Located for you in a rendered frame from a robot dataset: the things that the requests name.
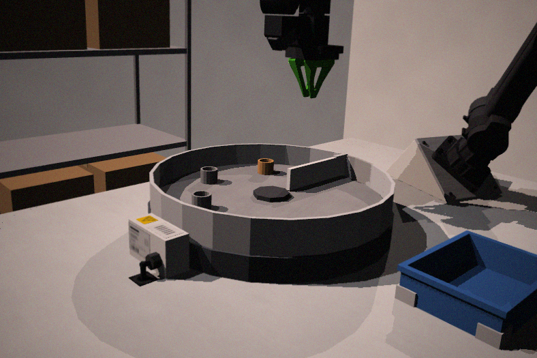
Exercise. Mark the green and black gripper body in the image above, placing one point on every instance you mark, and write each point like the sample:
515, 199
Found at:
321, 53

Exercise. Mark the grey metal bushing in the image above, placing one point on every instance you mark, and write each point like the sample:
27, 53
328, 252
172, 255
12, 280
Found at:
201, 198
208, 175

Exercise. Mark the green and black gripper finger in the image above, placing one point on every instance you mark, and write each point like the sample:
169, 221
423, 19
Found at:
310, 67
296, 68

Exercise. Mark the blue crate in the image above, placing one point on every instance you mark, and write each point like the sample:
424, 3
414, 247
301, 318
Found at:
502, 277

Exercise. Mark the bronze bushing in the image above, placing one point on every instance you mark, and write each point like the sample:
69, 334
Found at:
265, 166

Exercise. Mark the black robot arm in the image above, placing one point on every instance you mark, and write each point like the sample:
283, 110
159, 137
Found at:
489, 120

